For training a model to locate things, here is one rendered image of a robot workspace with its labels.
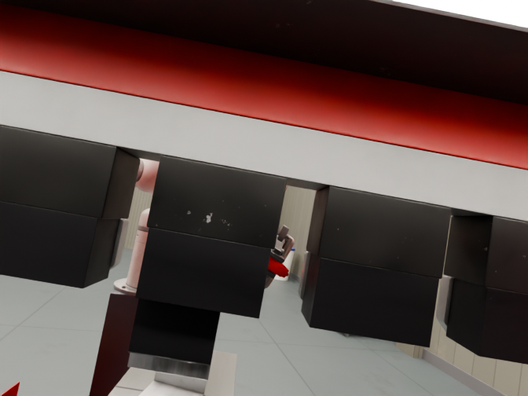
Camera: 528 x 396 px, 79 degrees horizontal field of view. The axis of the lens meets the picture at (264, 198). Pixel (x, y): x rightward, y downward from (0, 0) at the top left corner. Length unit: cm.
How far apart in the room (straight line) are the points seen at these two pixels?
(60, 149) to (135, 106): 10
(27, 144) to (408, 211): 45
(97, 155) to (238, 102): 17
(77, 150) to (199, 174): 14
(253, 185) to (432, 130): 23
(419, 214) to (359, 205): 7
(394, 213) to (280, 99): 19
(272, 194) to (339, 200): 8
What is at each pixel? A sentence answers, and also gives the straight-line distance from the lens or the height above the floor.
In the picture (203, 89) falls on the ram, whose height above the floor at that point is 142.
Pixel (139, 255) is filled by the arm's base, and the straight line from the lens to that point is 107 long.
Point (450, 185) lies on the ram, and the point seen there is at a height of 137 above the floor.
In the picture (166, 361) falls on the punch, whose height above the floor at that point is 109.
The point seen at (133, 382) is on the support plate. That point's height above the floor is 100.
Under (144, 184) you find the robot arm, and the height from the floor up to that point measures 133.
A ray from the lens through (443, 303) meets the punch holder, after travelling 53.
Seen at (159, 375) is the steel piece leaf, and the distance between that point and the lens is 61.
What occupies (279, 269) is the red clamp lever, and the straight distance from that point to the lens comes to 48.
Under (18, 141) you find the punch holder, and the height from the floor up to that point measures 133.
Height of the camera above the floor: 129
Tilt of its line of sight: 4 degrees up
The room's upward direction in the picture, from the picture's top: 10 degrees clockwise
